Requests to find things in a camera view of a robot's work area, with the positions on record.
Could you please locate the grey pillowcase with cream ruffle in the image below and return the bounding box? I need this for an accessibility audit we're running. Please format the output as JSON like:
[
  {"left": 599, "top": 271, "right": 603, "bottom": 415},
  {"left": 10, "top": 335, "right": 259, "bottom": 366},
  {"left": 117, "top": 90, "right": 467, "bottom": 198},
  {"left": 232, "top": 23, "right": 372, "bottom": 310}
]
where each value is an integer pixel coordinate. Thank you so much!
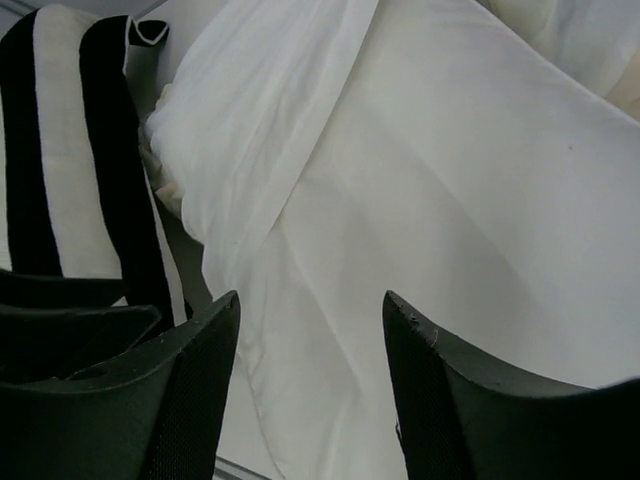
[{"left": 143, "top": 1, "right": 639, "bottom": 479}]

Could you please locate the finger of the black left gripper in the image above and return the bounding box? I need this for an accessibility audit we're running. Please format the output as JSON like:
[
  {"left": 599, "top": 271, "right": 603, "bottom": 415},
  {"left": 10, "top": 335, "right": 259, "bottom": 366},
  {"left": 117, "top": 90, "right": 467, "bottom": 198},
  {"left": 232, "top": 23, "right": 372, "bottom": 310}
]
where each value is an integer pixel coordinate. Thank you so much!
[{"left": 1, "top": 270, "right": 162, "bottom": 383}]

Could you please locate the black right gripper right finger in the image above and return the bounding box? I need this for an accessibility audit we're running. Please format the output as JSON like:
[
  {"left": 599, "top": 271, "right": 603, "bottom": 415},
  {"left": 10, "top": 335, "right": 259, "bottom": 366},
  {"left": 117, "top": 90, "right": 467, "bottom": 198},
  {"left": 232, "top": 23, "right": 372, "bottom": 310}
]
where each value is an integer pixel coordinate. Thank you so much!
[{"left": 382, "top": 291, "right": 639, "bottom": 479}]

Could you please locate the black and white striped pillow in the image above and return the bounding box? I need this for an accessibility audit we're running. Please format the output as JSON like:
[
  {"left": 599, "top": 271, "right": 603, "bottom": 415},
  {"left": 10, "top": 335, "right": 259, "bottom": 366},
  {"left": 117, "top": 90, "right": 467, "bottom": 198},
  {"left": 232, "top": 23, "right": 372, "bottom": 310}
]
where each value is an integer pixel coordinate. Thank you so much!
[{"left": 1, "top": 5, "right": 191, "bottom": 331}]

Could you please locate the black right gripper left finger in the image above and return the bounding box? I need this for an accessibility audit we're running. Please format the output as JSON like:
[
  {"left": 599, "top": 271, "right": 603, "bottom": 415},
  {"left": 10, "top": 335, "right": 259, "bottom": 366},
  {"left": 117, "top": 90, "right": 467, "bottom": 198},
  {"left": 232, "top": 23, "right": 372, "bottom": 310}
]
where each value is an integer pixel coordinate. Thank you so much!
[{"left": 1, "top": 291, "right": 240, "bottom": 479}]

